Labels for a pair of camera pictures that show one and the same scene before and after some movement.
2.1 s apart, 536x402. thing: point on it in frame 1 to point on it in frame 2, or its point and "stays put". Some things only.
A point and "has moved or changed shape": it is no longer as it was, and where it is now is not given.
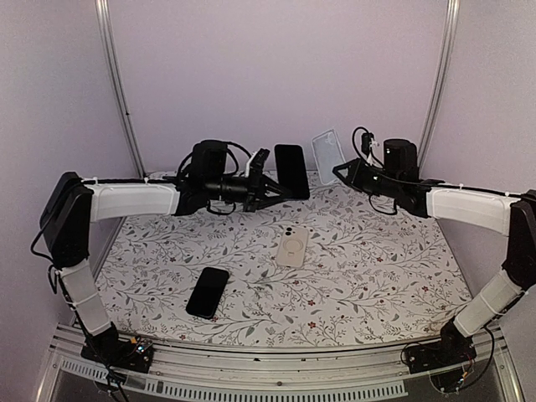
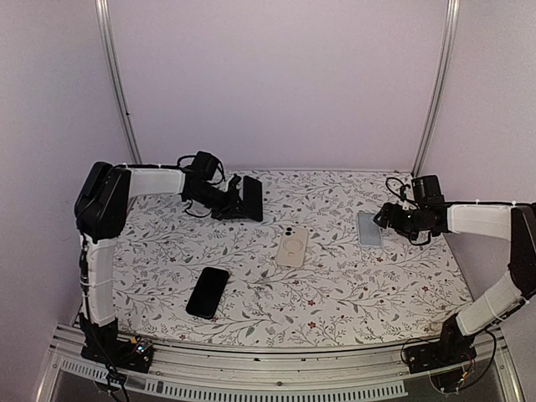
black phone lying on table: [207, 295] stays put
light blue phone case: [328, 155] to [369, 234]
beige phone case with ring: [292, 247] stays put
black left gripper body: [253, 188] to [224, 208]
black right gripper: [354, 180] to [388, 209]
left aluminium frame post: [105, 29] stays put
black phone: [291, 172] has moved or changed shape
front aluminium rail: [370, 372] stays put
